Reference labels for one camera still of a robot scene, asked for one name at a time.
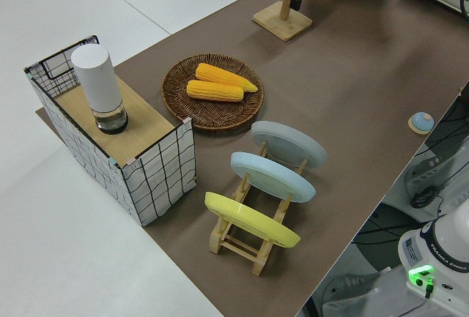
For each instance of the wooden plate rack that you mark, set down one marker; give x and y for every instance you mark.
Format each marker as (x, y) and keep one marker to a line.
(260, 258)

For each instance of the round brown wicker basket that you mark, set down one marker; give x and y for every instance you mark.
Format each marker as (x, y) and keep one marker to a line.
(205, 115)

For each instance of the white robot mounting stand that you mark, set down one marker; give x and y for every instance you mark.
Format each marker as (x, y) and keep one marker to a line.
(351, 295)

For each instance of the brown table mat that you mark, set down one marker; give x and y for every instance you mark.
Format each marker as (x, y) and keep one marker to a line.
(329, 112)

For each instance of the wooden mug tree stand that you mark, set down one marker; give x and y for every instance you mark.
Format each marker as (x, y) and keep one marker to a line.
(282, 24)

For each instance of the light blue plate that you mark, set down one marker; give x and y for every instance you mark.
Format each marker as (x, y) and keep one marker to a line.
(271, 178)

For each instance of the yellow plate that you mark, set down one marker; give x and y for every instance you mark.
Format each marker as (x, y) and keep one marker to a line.
(249, 218)

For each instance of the yellow corn cob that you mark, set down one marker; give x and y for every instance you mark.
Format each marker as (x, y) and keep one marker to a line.
(214, 91)
(216, 73)

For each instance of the light wooden shelf board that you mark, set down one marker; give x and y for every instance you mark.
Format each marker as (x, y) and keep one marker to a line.
(146, 126)

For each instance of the white cylinder with dark base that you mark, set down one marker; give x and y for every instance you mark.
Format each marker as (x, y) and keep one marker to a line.
(97, 82)

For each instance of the white power strip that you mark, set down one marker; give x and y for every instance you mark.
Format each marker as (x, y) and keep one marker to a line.
(425, 178)

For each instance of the grey plate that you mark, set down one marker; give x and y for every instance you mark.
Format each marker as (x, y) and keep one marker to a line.
(286, 141)

